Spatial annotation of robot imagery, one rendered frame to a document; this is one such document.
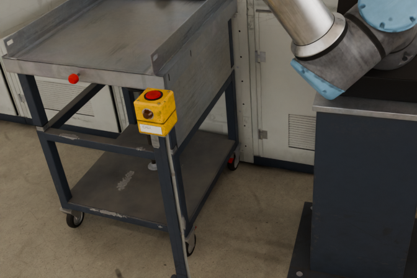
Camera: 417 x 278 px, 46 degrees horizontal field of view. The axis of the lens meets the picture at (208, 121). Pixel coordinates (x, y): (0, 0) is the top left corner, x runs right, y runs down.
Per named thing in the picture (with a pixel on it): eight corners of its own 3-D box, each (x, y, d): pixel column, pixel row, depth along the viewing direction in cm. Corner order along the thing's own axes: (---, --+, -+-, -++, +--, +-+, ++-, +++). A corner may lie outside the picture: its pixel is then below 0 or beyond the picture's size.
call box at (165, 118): (165, 138, 129) (160, 105, 123) (138, 133, 132) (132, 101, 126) (178, 121, 135) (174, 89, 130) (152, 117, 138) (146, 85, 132)
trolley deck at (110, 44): (165, 92, 151) (163, 75, 148) (6, 72, 173) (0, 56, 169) (237, 10, 202) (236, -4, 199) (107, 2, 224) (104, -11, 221)
